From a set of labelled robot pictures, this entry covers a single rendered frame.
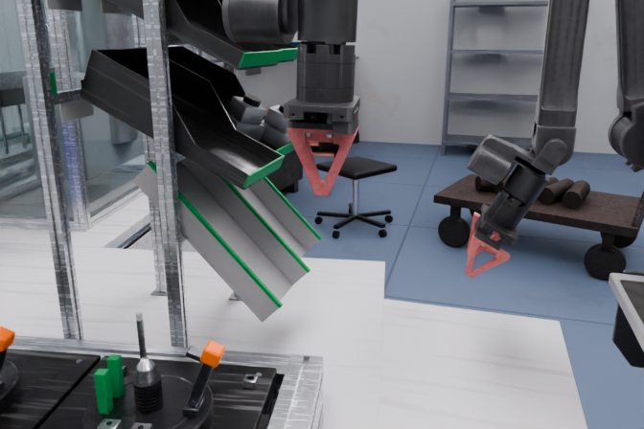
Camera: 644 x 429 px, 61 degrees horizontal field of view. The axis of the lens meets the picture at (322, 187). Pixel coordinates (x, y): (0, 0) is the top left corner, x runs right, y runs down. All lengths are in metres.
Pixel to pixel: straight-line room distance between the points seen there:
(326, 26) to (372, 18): 6.87
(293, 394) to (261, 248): 0.28
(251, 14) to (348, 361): 0.62
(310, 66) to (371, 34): 6.87
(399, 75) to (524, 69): 1.53
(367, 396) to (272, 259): 0.26
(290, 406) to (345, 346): 0.32
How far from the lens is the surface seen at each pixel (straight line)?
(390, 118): 7.42
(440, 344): 1.04
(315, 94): 0.53
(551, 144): 0.93
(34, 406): 0.77
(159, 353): 0.84
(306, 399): 0.72
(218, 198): 0.93
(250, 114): 0.93
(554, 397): 0.96
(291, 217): 1.05
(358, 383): 0.92
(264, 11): 0.54
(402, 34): 7.33
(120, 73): 0.82
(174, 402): 0.69
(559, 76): 0.94
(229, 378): 0.75
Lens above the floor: 1.39
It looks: 16 degrees down
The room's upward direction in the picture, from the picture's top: straight up
